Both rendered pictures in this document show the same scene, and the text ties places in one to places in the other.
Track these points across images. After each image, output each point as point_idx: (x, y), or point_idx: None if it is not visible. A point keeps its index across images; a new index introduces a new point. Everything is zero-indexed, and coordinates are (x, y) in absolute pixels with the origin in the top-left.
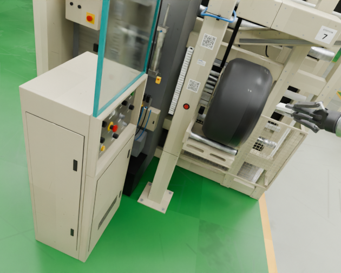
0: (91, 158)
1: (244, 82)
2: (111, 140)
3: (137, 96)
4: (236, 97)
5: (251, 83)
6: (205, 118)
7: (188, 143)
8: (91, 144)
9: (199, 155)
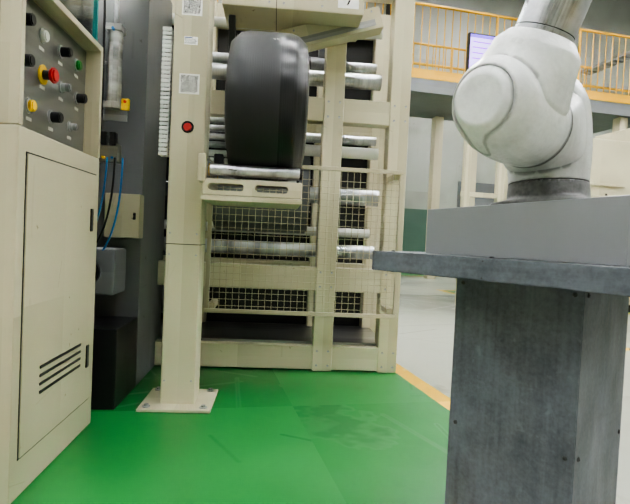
0: (10, 68)
1: (265, 34)
2: (49, 129)
3: (89, 91)
4: (261, 47)
5: (276, 34)
6: (225, 105)
7: (210, 180)
8: (8, 27)
9: (239, 198)
